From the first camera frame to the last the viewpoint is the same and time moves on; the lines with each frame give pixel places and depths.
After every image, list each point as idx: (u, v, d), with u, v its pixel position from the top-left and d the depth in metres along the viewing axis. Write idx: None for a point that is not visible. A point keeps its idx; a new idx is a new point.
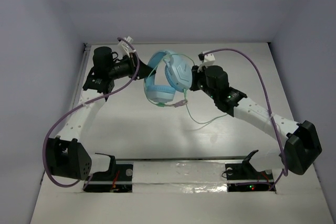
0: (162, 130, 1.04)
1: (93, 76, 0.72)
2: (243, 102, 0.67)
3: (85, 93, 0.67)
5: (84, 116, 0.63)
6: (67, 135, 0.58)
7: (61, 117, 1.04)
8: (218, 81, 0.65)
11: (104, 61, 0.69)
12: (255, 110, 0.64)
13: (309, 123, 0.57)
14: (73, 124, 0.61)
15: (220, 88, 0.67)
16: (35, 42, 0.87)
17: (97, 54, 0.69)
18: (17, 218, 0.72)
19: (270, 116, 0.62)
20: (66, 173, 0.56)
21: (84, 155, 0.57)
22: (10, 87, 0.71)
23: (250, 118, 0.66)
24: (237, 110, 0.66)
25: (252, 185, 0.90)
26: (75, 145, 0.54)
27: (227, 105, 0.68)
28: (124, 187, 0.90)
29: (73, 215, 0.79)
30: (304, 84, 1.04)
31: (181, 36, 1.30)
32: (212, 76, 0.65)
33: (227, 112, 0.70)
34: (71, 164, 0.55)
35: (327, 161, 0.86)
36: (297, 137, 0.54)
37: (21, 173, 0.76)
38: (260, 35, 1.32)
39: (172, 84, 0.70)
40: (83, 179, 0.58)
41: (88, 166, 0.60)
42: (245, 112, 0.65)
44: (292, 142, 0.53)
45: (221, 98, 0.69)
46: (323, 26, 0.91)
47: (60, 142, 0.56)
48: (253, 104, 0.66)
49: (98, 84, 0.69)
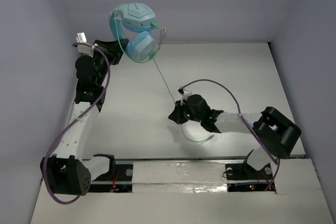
0: (162, 130, 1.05)
1: (83, 88, 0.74)
2: (220, 115, 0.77)
3: (77, 107, 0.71)
5: (80, 130, 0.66)
6: (64, 152, 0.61)
7: (60, 116, 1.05)
8: (199, 107, 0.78)
11: (90, 74, 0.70)
12: (229, 118, 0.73)
13: (272, 107, 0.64)
14: (69, 141, 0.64)
15: (201, 113, 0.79)
16: (34, 42, 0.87)
17: (80, 70, 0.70)
18: (17, 219, 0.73)
19: (240, 114, 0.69)
20: (66, 190, 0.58)
21: (83, 171, 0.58)
22: (10, 88, 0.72)
23: (229, 127, 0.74)
24: (218, 125, 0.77)
25: (252, 185, 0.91)
26: (72, 161, 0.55)
27: (212, 126, 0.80)
28: (125, 187, 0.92)
29: (74, 215, 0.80)
30: (304, 84, 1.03)
31: (180, 36, 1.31)
32: (192, 104, 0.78)
33: (214, 131, 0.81)
34: (70, 180, 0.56)
35: (327, 161, 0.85)
36: (263, 123, 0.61)
37: (22, 174, 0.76)
38: (261, 35, 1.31)
39: (142, 30, 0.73)
40: (83, 194, 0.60)
41: (88, 180, 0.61)
42: (222, 122, 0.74)
44: (260, 128, 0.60)
45: (205, 121, 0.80)
46: (324, 25, 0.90)
47: (57, 160, 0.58)
48: (227, 114, 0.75)
49: (89, 96, 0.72)
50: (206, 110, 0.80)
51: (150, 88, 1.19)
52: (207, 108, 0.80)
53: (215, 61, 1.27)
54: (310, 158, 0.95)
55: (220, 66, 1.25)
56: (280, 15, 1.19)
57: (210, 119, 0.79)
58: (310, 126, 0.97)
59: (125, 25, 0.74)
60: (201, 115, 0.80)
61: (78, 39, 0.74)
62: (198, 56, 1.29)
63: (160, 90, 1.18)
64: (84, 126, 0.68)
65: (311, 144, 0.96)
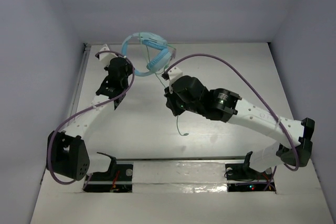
0: (162, 130, 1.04)
1: (107, 85, 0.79)
2: (241, 106, 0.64)
3: (96, 97, 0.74)
5: (92, 117, 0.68)
6: (72, 131, 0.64)
7: (60, 117, 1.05)
8: (191, 92, 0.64)
11: (118, 70, 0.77)
12: (258, 116, 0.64)
13: (312, 122, 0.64)
14: (80, 123, 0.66)
15: (199, 97, 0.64)
16: (34, 43, 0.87)
17: (113, 65, 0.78)
18: (17, 219, 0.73)
19: (277, 121, 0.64)
20: (63, 170, 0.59)
21: (84, 155, 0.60)
22: (11, 88, 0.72)
23: (251, 124, 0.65)
24: (236, 118, 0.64)
25: (252, 185, 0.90)
26: (77, 141, 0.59)
27: (220, 113, 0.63)
28: (125, 187, 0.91)
29: (73, 215, 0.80)
30: (304, 84, 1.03)
31: (180, 36, 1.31)
32: (184, 88, 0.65)
33: (220, 119, 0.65)
34: (69, 160, 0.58)
35: (328, 161, 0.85)
36: (309, 142, 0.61)
37: (21, 174, 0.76)
38: (261, 35, 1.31)
39: (161, 47, 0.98)
40: (77, 180, 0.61)
41: (85, 167, 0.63)
42: (247, 118, 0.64)
44: (304, 148, 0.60)
45: (206, 108, 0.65)
46: (323, 25, 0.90)
47: (63, 137, 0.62)
48: (252, 108, 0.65)
49: (111, 92, 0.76)
50: (201, 93, 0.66)
51: (150, 88, 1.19)
52: (203, 92, 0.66)
53: (215, 62, 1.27)
54: (310, 158, 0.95)
55: (219, 66, 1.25)
56: (280, 15, 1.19)
57: (215, 104, 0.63)
58: None
59: (149, 44, 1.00)
60: (199, 102, 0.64)
61: (105, 47, 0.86)
62: (198, 56, 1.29)
63: (160, 90, 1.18)
64: (97, 115, 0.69)
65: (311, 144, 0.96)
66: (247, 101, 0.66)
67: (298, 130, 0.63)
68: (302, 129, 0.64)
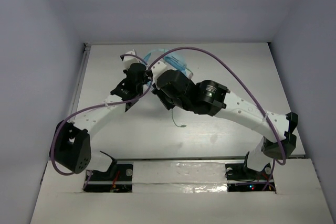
0: (162, 129, 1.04)
1: (123, 86, 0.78)
2: (229, 100, 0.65)
3: (110, 96, 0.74)
5: (102, 114, 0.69)
6: (81, 124, 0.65)
7: (60, 116, 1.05)
8: (175, 86, 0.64)
11: (137, 74, 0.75)
12: (245, 111, 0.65)
13: (296, 117, 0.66)
14: (89, 118, 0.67)
15: (184, 91, 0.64)
16: (34, 43, 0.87)
17: (134, 68, 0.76)
18: (17, 219, 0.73)
19: (264, 116, 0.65)
20: (63, 161, 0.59)
21: (86, 149, 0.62)
22: (11, 88, 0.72)
23: (238, 118, 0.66)
24: (224, 111, 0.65)
25: (252, 185, 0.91)
26: (83, 134, 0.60)
27: (207, 106, 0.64)
28: (125, 187, 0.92)
29: (73, 215, 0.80)
30: (304, 84, 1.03)
31: (180, 36, 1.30)
32: (167, 82, 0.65)
33: (207, 112, 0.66)
34: (72, 151, 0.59)
35: (328, 161, 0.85)
36: (293, 136, 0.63)
37: (21, 174, 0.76)
38: (261, 35, 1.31)
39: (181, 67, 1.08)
40: (75, 173, 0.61)
41: (85, 163, 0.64)
42: (235, 113, 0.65)
44: (288, 142, 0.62)
45: (192, 102, 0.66)
46: (324, 24, 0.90)
47: (71, 128, 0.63)
48: (240, 102, 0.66)
49: (125, 94, 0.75)
50: (186, 86, 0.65)
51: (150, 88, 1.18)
52: (188, 85, 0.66)
53: (215, 61, 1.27)
54: (310, 158, 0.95)
55: (219, 66, 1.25)
56: (280, 15, 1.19)
57: (202, 97, 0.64)
58: (311, 126, 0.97)
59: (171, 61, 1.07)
60: (185, 95, 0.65)
61: (132, 51, 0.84)
62: (198, 57, 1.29)
63: None
64: (107, 113, 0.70)
65: (311, 144, 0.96)
66: (234, 95, 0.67)
67: (284, 124, 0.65)
68: (287, 123, 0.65)
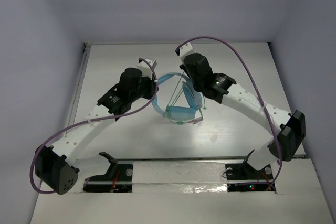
0: (162, 129, 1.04)
1: (114, 93, 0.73)
2: (233, 89, 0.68)
3: (95, 109, 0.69)
5: (84, 133, 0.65)
6: (59, 149, 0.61)
7: (61, 116, 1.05)
8: (198, 65, 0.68)
11: (130, 81, 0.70)
12: (246, 99, 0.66)
13: (301, 113, 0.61)
14: (70, 140, 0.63)
15: (202, 74, 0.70)
16: (34, 43, 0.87)
17: (127, 74, 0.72)
18: (17, 218, 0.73)
19: (263, 106, 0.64)
20: (47, 182, 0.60)
21: (69, 172, 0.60)
22: (11, 87, 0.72)
23: (239, 106, 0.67)
24: (227, 98, 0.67)
25: (252, 185, 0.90)
26: (62, 162, 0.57)
27: (214, 92, 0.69)
28: (125, 187, 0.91)
29: (73, 215, 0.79)
30: (304, 84, 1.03)
31: (181, 36, 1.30)
32: (191, 62, 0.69)
33: (214, 98, 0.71)
34: (53, 177, 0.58)
35: (328, 161, 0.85)
36: (290, 129, 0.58)
37: (21, 174, 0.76)
38: (261, 35, 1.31)
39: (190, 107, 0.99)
40: (61, 193, 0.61)
41: (71, 182, 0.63)
42: (236, 100, 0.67)
44: (284, 133, 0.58)
45: (205, 85, 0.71)
46: (323, 24, 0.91)
47: (52, 152, 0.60)
48: (243, 92, 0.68)
49: (113, 103, 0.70)
50: (206, 72, 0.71)
51: None
52: (208, 72, 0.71)
53: (215, 62, 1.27)
54: (310, 158, 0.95)
55: (219, 66, 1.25)
56: (280, 15, 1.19)
57: (212, 84, 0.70)
58: (311, 126, 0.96)
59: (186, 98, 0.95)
60: (201, 78, 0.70)
61: (151, 61, 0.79)
62: None
63: (160, 91, 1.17)
64: (92, 131, 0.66)
65: (311, 144, 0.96)
66: (241, 86, 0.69)
67: (282, 118, 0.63)
68: (287, 118, 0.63)
